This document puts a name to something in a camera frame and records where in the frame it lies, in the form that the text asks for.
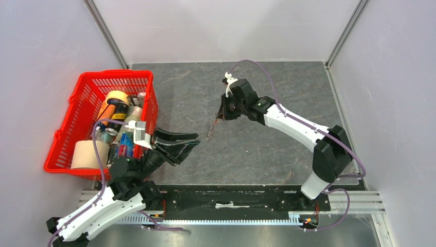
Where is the yellow tape roll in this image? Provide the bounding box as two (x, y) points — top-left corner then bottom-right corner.
(104, 91), (130, 105)

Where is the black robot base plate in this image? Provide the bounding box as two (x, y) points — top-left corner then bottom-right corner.
(145, 185), (332, 220)

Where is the blue snack packet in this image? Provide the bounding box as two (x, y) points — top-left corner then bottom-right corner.
(107, 132), (135, 168)

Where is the silver drink can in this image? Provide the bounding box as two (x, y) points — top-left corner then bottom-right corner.
(98, 128), (118, 145)

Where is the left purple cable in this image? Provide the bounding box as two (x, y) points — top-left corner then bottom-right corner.
(47, 119), (186, 247)

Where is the right aluminium corner post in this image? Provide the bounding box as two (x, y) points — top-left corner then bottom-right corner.
(324, 0), (369, 69)

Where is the aluminium corner post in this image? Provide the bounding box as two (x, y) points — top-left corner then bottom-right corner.
(83, 0), (130, 69)
(324, 0), (369, 69)

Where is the orange and blue bottle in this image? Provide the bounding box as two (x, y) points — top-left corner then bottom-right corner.
(95, 104), (116, 130)

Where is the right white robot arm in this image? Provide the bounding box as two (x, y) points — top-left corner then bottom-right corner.
(217, 73), (353, 210)

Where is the purple cable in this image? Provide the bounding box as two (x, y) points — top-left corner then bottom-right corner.
(228, 59), (367, 233)
(47, 119), (186, 247)

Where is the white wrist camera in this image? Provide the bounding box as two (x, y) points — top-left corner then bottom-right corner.
(223, 72), (238, 98)
(128, 120), (152, 149)

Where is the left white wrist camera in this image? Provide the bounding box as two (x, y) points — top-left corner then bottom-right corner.
(128, 120), (152, 149)

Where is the left aluminium corner post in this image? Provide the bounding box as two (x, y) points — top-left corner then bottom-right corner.
(83, 0), (130, 69)

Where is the clear plastic bottle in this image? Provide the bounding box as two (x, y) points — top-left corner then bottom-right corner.
(114, 107), (142, 143)

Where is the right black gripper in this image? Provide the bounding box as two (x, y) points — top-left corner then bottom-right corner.
(216, 93), (247, 120)

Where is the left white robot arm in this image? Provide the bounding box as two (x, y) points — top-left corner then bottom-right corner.
(46, 127), (201, 246)

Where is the black and yellow can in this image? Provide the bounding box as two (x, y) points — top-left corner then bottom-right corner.
(106, 101), (129, 134)

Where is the red plastic basket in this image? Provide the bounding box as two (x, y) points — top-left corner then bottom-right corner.
(44, 69), (159, 181)

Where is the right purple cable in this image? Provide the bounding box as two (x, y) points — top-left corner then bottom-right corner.
(228, 59), (367, 233)

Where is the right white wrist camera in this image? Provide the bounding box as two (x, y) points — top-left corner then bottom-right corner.
(223, 72), (238, 98)

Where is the beige paper roll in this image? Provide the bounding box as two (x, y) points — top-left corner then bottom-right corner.
(71, 140), (110, 169)

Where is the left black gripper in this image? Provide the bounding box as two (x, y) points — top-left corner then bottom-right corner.
(137, 126), (202, 180)

